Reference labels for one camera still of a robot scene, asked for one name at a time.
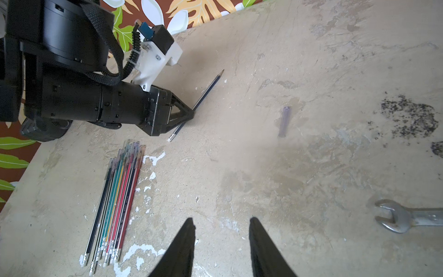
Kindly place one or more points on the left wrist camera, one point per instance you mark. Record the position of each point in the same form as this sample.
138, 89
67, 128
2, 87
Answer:
158, 49

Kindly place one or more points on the bundle of coloured pencils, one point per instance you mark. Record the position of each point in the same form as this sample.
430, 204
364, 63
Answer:
112, 215

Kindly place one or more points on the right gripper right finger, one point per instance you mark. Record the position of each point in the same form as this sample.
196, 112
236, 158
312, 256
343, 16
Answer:
266, 260

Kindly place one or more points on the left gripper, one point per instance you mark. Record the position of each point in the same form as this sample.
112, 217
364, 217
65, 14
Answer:
68, 95

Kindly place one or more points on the purple transparent pencil cap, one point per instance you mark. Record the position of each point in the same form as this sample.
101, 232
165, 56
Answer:
285, 118

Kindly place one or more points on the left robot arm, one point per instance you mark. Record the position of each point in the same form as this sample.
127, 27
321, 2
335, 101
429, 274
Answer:
60, 62

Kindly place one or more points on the silver open-end wrench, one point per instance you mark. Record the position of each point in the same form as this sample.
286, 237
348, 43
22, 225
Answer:
403, 218

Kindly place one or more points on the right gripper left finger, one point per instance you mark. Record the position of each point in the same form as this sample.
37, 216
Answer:
178, 258

